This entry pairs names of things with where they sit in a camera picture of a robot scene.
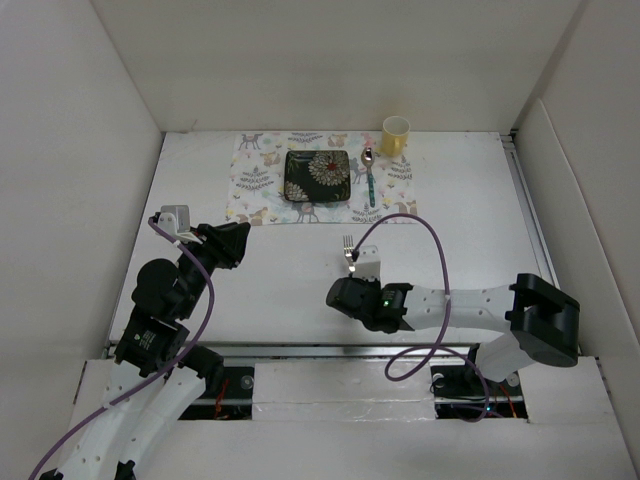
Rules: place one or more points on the spoon with teal handle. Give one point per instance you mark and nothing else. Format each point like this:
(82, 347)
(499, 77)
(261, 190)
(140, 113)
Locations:
(367, 159)

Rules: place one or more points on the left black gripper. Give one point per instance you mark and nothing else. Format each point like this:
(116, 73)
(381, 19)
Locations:
(225, 241)

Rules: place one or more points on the yellow mug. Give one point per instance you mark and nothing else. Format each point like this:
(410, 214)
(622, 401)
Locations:
(395, 132)

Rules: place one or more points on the black floral square plate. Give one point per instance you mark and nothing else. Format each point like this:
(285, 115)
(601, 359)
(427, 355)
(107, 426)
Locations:
(317, 176)

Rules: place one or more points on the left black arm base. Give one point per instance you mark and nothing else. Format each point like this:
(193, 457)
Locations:
(228, 389)

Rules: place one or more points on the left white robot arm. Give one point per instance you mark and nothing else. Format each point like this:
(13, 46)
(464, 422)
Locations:
(159, 367)

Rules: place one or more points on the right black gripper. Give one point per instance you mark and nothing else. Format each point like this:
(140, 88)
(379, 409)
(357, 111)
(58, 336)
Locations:
(376, 284)

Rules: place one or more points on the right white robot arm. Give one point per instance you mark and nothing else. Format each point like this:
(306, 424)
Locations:
(535, 322)

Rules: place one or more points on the floral animal print cloth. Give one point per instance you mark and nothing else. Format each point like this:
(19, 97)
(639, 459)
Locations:
(256, 182)

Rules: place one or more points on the aluminium front rail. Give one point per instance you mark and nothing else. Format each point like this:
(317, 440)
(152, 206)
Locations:
(283, 351)

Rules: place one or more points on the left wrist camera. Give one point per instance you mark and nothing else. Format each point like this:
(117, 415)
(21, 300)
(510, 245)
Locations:
(173, 221)

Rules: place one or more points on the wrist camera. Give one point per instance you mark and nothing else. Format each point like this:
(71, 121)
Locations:
(367, 263)
(173, 221)

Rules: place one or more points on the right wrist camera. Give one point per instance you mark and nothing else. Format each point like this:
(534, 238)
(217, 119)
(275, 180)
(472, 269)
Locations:
(367, 263)

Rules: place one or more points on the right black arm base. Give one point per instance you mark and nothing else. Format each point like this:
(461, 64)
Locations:
(458, 394)

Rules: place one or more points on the fork with teal handle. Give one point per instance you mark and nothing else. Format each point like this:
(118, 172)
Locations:
(348, 248)

